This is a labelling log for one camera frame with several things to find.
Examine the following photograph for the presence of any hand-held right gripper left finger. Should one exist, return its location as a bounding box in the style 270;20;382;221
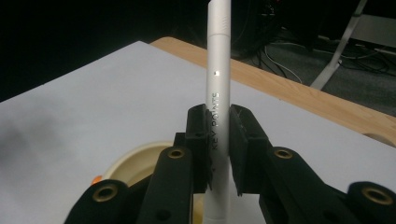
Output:
173;104;215;193

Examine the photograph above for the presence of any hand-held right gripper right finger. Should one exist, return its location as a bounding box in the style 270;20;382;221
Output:
228;104;273;197

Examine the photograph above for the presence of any cream ringed pen holder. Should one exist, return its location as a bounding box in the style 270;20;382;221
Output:
91;140;205;224

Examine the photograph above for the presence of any white pen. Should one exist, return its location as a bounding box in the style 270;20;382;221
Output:
202;0;233;224

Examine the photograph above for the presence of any white table mat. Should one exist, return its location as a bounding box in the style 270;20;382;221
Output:
0;40;396;224

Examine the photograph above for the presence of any grey metal stand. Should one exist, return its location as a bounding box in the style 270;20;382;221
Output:
310;0;396;91

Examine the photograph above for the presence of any white floor cable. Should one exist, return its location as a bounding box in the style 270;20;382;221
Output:
263;45;304;84

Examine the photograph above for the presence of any bundle of floor cables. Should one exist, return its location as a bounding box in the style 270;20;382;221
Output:
236;0;396;82

